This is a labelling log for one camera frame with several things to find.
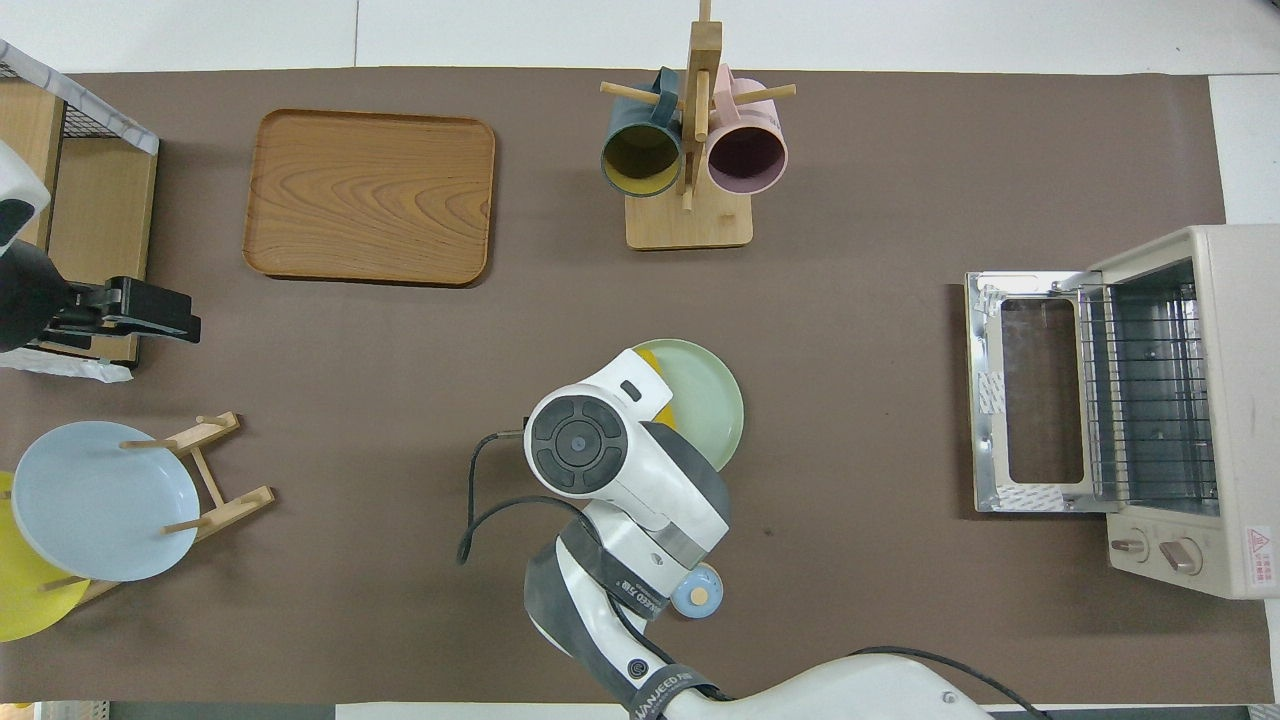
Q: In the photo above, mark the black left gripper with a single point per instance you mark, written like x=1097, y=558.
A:
x=150, y=310

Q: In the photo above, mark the yellow corn cob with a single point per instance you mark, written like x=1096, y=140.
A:
x=648, y=358

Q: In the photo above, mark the light green plate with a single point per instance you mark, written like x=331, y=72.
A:
x=710, y=400

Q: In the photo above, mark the toaster oven glass door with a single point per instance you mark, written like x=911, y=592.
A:
x=985, y=400

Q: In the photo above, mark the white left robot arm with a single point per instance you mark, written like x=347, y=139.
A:
x=25, y=290

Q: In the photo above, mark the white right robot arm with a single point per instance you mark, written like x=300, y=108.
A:
x=640, y=470

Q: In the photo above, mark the beige oven knob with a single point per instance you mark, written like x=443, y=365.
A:
x=1181, y=556
x=1130, y=546

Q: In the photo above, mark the white toaster oven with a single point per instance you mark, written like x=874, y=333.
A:
x=1240, y=400

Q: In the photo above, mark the light blue plate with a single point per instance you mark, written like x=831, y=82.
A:
x=100, y=500

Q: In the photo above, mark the white checked fabric liner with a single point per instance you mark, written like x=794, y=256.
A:
x=100, y=110

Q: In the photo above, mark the wooden plate rack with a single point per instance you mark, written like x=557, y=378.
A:
x=235, y=508

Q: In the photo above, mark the wooden serving tray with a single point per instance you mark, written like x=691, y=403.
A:
x=370, y=200

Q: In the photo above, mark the yellow plate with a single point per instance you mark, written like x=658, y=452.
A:
x=25, y=605

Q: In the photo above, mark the dark blue mug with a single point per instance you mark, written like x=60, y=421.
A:
x=640, y=160

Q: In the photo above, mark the wooden mug tree stand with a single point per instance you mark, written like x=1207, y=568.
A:
x=690, y=225

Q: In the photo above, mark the pink mug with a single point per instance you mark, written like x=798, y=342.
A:
x=745, y=160

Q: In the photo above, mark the brown table mat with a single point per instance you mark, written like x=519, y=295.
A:
x=850, y=150

